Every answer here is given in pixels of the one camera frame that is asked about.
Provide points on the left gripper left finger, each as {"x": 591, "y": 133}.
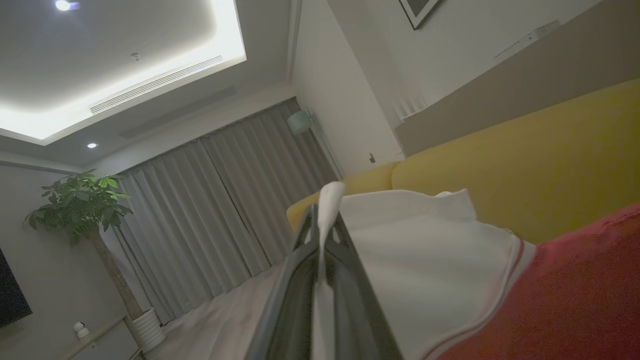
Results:
{"x": 295, "y": 300}

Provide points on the white slatted wall vent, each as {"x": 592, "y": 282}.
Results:
{"x": 410, "y": 107}

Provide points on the dark flat television screen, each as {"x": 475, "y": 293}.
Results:
{"x": 10, "y": 300}

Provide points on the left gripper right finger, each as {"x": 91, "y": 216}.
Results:
{"x": 357, "y": 320}

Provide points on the grey low media cabinet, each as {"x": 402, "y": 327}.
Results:
{"x": 105, "y": 345}

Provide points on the teal shade floor lamp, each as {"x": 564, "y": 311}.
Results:
{"x": 300, "y": 122}

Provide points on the framed wall picture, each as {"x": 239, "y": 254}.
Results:
{"x": 419, "y": 15}

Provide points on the red shirt with white trim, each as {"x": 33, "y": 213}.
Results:
{"x": 440, "y": 260}

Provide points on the small white security camera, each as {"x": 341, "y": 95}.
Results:
{"x": 81, "y": 330}

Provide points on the small white wall device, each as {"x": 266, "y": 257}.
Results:
{"x": 545, "y": 30}

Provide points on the green leafy indoor tree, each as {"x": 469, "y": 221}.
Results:
{"x": 80, "y": 200}

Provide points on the yellow fabric sofa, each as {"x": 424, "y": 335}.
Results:
{"x": 525, "y": 170}

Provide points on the white ribbed plant pot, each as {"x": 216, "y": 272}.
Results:
{"x": 149, "y": 330}

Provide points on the grey pleated curtain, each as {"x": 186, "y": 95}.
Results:
{"x": 200, "y": 215}

